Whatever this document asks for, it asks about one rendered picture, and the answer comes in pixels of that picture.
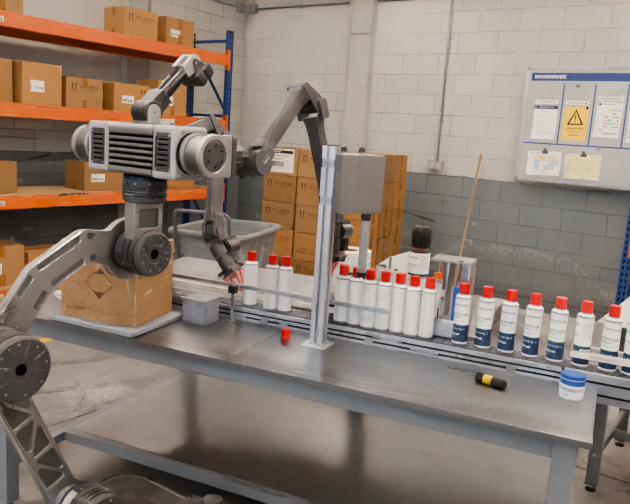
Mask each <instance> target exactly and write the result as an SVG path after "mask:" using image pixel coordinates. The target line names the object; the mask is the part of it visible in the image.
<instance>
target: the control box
mask: <svg viewBox="0 0 630 504"><path fill-rule="evenodd" d="M385 162H386V157H385V156H381V155H371V154H353V153H336V159H335V167H334V168H335V174H334V188H333V199H332V212H335V213H339V214H361V213H381V209H382V198H383V186H384V174H385Z"/></svg>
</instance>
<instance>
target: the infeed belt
mask: <svg viewBox="0 0 630 504"><path fill-rule="evenodd" d="M195 293H200V292H195V291H189V290H183V289H178V288H173V287H172V294H174V295H179V296H185V297H186V296H189V295H192V294H195ZM219 297H220V298H219V303H222V304H227V305H231V298H227V297H222V296H219ZM234 306H238V307H243V308H249V309H254V310H259V311H265V312H270V313H276V314H281V315H286V316H292V317H297V318H302V319H308V320H311V313H310V312H304V311H299V310H293V309H291V311H290V312H286V313H284V312H278V311H277V310H265V309H263V304H260V303H256V305H255V306H245V305H243V300H238V299H234ZM328 323H329V324H334V325H340V326H345V327H350V328H356V329H361V330H366V331H372V332H377V333H382V334H388V335H393V336H398V337H404V338H409V339H414V340H420V341H425V342H431V343H436V344H441V345H447V346H452V347H457V348H463V349H468V350H473V351H479V352H484V353H489V354H495V355H500V356H505V357H511V358H516V359H521V360H527V361H532V362H537V363H543V364H548V365H553V366H559V367H562V368H564V366H565V362H566V359H563V362H562V363H552V362H548V361H546V360H545V358H546V355H540V354H538V357H537V358H536V359H530V358H525V357H523V356H521V351H518V350H517V352H516V350H514V351H513V354H503V353H500V352H498V351H497V347H496V346H491V345H490V349H488V350H481V349H477V348H475V347H474V342H470V343H469V341H467V345H455V344H452V343H451V338H446V337H441V336H435V335H433V338H432V339H422V338H419V337H418V336H414V337H411V336H406V335H403V334H402V333H392V332H389V330H387V331H379V330H376V329H374V328H372V329H365V328H361V327H360V326H351V325H348V324H346V323H338V322H334V321H333V317H332V316H328Z"/></svg>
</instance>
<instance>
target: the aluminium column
mask: <svg viewBox="0 0 630 504"><path fill-rule="evenodd" d="M340 146H341V145H330V144H323V150H322V158H323V159H331V160H335V159H336V153H340V148H341V147H340ZM334 174H335V168H334V167H321V179H320V194H319V196H326V197H333V188H334ZM335 216H336V213H335V212H332V205H329V204H328V205H326V204H319V209H318V224H317V238H316V253H315V268H314V283H313V297H312V312H311V327H310V343H309V344H313V345H318V346H322V345H324V344H326V341H327V327H328V313H329V299H330V285H331V272H332V258H333V244H334V230H335Z"/></svg>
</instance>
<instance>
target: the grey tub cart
mask: <svg viewBox="0 0 630 504"><path fill-rule="evenodd" d="M178 212H184V213H193V214H202V215H204V214H205V211H201V210H191V209H182V208H178V209H175V210H174V212H173V226H171V227H169V229H168V232H169V233H172V234H173V236H174V251H175V253H173V260H174V259H179V258H183V257H194V258H200V259H206V260H212V261H216V260H215V258H214V256H213V255H212V253H211V251H210V250H209V248H210V247H211V244H213V243H215V242H213V243H209V244H205V241H204V240H203V237H202V234H201V230H202V223H203V222H204V219H203V220H198V221H194V222H189V223H185V224H180V225H177V213H178ZM223 216H224V217H225V218H224V223H225V232H224V233H225V236H227V235H232V234H235V235H236V238H237V239H238V240H239V241H240V244H241V247H240V250H238V251H236V252H234V253H231V254H230V255H231V257H232V258H233V260H234V262H235V263H236V264H237V263H240V262H242V263H243V265H244V266H245V262H246V261H248V260H247V257H248V251H256V252H257V255H256V261H257V262H258V263H259V264H258V268H263V269H265V268H266V267H265V266H266V265H268V258H269V254H273V250H274V242H275V235H276V231H279V230H281V225H279V224H275V223H267V222H257V221H248V220H239V219H230V217H229V216H228V215H227V214H225V213H223Z"/></svg>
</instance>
